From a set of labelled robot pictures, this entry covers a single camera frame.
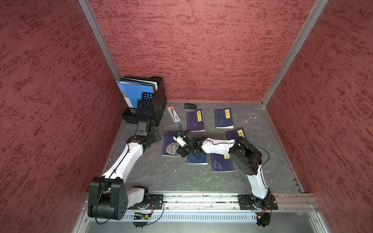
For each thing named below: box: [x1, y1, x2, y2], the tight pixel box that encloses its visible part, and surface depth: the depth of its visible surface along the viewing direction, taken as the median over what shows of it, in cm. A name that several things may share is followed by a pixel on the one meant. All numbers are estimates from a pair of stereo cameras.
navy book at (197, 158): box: [186, 151, 208, 166], surface depth 89 cm
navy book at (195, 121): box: [186, 108, 205, 133], surface depth 109 cm
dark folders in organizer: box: [119, 76, 159, 94], surface depth 92 cm
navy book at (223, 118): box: [214, 107, 234, 129], surface depth 109 cm
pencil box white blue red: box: [166, 104, 182, 125], surface depth 115 cm
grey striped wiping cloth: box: [166, 142, 182, 157], surface depth 91 cm
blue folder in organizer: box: [115, 80, 155, 109], surface depth 91 cm
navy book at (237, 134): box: [224, 127, 248, 141], surface depth 102 cm
